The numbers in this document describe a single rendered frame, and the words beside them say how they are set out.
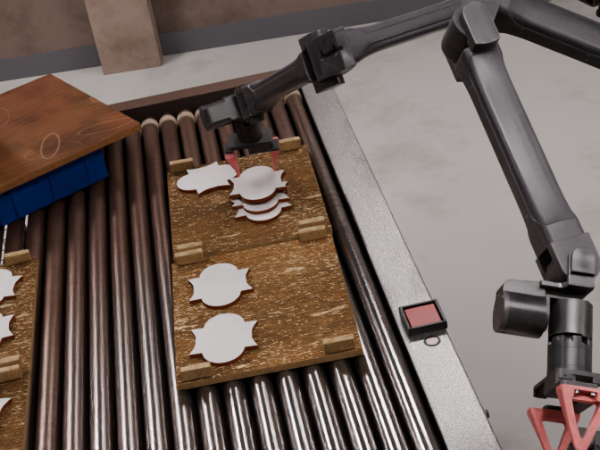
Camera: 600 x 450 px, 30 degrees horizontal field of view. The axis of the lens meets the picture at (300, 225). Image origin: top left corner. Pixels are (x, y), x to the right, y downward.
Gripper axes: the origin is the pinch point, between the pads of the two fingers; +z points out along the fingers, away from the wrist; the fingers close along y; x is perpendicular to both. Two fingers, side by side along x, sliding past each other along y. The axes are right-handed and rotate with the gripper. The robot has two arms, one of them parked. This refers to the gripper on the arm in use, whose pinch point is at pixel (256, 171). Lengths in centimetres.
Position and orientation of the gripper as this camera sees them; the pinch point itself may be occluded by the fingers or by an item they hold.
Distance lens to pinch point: 261.1
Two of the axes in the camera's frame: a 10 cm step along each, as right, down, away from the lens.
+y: 9.9, -1.6, -0.2
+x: -0.7, -5.4, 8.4
